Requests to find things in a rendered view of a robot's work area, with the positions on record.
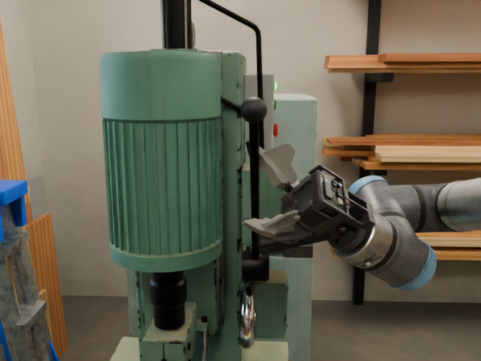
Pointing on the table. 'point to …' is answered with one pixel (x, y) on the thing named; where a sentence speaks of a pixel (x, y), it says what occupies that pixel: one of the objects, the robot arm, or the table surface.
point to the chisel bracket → (172, 339)
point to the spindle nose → (168, 299)
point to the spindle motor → (162, 158)
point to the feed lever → (252, 268)
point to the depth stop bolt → (203, 334)
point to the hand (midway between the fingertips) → (240, 180)
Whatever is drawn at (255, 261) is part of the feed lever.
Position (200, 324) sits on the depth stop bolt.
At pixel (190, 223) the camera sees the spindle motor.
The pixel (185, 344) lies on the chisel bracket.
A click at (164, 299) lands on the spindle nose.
